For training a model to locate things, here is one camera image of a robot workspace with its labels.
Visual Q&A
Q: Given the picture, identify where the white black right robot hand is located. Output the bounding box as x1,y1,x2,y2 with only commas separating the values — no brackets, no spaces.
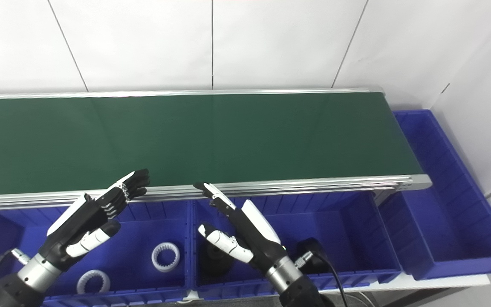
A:
193,182,289,274

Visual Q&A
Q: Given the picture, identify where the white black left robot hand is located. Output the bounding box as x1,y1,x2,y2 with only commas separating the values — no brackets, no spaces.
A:
37,169,150,272

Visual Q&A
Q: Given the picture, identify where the black stepped cylinder part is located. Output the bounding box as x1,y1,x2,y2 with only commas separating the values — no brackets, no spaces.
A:
296,237,330,273
201,237,236,275

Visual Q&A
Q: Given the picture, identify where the blue bin with white gears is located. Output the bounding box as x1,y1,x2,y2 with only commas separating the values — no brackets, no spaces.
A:
0,200,195,305

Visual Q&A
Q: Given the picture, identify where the green conveyor belt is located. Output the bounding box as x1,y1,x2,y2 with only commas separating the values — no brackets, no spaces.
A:
0,87,433,212
0,93,425,197

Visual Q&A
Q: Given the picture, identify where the blue bin with black parts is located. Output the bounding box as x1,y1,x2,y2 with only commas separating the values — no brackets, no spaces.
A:
191,191,403,301

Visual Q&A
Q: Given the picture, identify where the empty blue bin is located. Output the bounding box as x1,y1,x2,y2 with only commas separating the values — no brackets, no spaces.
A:
378,110,491,281

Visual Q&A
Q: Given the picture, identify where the white ring gear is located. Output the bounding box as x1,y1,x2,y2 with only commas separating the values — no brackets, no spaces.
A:
151,242,181,272
76,269,111,295

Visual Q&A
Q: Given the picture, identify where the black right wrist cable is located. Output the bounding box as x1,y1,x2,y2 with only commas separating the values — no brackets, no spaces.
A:
295,251,350,307

